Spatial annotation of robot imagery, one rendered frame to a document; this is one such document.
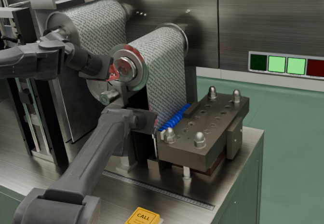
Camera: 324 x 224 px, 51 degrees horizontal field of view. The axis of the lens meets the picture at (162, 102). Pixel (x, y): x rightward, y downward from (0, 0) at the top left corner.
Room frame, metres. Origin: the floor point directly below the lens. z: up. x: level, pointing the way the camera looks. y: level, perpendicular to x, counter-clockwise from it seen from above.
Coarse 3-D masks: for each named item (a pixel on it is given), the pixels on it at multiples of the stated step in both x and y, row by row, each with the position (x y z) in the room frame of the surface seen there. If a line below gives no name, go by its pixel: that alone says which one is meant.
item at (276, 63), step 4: (272, 56) 1.04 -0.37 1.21; (272, 60) 1.04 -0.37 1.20; (276, 60) 1.03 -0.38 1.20; (280, 60) 1.02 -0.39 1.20; (284, 60) 1.02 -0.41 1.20; (272, 64) 1.04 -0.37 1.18; (276, 64) 1.03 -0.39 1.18; (280, 64) 1.02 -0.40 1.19; (284, 64) 1.02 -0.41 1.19; (272, 68) 1.04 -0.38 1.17; (276, 68) 1.03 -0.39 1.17; (280, 68) 1.02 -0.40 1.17
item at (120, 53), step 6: (180, 36) 1.14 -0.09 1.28; (114, 54) 0.97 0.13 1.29; (120, 54) 0.96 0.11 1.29; (126, 54) 0.95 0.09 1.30; (132, 54) 0.94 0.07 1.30; (114, 60) 0.97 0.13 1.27; (138, 60) 0.93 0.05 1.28; (138, 66) 0.93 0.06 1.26; (138, 72) 0.93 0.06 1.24; (138, 78) 0.93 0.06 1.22; (126, 84) 0.96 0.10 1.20; (132, 84) 0.94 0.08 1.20
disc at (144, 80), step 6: (114, 48) 0.97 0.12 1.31; (120, 48) 0.96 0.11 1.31; (126, 48) 0.95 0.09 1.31; (132, 48) 0.94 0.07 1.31; (138, 54) 0.93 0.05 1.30; (144, 60) 0.92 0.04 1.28; (144, 66) 0.92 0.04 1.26; (144, 72) 0.92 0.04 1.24; (144, 78) 0.92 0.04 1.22; (138, 84) 0.94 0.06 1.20; (144, 84) 0.92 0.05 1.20; (132, 90) 0.95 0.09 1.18
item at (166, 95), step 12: (168, 72) 1.03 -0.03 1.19; (180, 72) 1.10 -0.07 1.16; (156, 84) 0.96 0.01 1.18; (168, 84) 1.02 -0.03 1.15; (180, 84) 1.09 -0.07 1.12; (156, 96) 0.96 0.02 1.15; (168, 96) 1.02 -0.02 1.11; (180, 96) 1.09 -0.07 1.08; (156, 108) 0.95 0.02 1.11; (168, 108) 1.01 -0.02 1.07; (180, 108) 1.08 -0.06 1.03
